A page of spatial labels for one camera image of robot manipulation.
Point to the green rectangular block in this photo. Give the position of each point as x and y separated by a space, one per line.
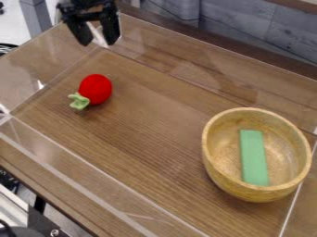
253 158

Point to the clear acrylic enclosure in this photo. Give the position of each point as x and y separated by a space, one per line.
119 165

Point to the red plush fruit green stem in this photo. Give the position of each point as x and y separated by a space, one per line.
94 92

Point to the wooden bowl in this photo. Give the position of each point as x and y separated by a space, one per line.
286 149

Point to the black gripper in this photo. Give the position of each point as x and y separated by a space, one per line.
77 11

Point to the black table leg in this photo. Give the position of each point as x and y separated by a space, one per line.
39 204

